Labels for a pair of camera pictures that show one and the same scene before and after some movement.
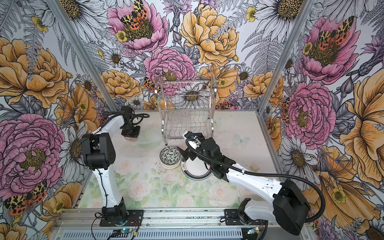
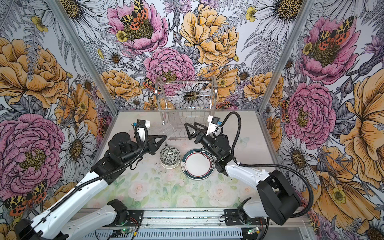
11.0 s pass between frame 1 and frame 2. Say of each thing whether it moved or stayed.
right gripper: moved
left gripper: moved
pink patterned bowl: stayed
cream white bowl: stayed
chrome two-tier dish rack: stayed
